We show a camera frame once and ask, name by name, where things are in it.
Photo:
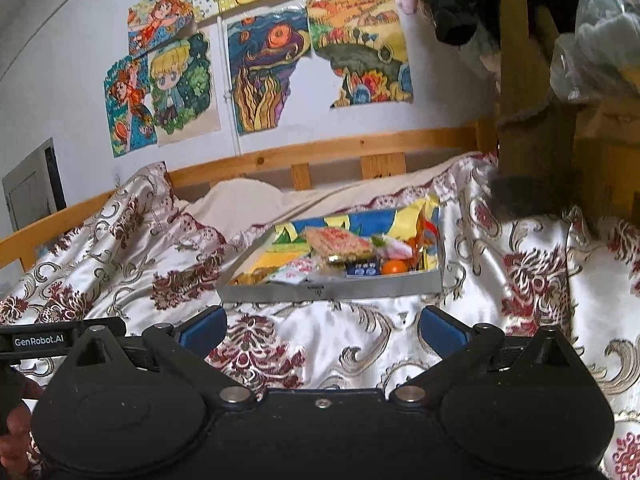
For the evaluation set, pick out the person's left hand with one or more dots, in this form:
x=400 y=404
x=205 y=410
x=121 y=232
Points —
x=17 y=447

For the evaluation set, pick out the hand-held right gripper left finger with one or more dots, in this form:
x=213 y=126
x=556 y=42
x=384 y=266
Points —
x=202 y=332

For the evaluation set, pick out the plastic bag of clothes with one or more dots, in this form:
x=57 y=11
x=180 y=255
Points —
x=610 y=20

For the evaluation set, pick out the grey door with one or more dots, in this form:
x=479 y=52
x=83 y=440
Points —
x=30 y=190

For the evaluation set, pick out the white wall pipe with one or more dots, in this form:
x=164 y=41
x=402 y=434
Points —
x=230 y=95

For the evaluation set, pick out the blonde child drawing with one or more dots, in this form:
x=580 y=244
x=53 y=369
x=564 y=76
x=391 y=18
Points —
x=175 y=75

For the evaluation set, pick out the torn landscape drawing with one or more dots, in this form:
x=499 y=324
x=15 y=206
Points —
x=360 y=25

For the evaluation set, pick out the pink white snack packet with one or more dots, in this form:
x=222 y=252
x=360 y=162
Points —
x=397 y=249

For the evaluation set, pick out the white pickled vegetable packet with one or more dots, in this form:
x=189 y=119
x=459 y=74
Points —
x=292 y=272

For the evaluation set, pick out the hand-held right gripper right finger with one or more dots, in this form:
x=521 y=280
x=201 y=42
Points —
x=442 y=332

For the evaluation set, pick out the starry swirl drawing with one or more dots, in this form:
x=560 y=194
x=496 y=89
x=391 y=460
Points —
x=265 y=60

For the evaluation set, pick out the rice cracker packet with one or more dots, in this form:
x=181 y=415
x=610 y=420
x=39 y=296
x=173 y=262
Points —
x=337 y=242

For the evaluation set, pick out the beige bed sheet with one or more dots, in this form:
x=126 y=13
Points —
x=240 y=205

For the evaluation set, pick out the orange mandarin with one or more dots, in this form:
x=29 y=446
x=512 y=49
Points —
x=395 y=266

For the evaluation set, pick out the blue snack packet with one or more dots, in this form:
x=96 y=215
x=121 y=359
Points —
x=364 y=270

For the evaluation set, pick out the grey box with painted bottom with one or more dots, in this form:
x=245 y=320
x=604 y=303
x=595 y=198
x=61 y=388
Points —
x=350 y=290

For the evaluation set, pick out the wooden ladder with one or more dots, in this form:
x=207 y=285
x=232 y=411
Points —
x=520 y=85

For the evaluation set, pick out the wooden bunk frame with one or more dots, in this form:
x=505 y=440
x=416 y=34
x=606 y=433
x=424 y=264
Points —
x=610 y=160

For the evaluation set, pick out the floral satin blanket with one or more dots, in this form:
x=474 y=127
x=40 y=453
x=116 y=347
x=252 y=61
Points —
x=525 y=285

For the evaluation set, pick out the swimming girl drawing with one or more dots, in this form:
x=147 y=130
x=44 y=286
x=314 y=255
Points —
x=125 y=100

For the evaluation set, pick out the red-haired girl drawing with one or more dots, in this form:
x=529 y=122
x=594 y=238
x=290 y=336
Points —
x=160 y=15

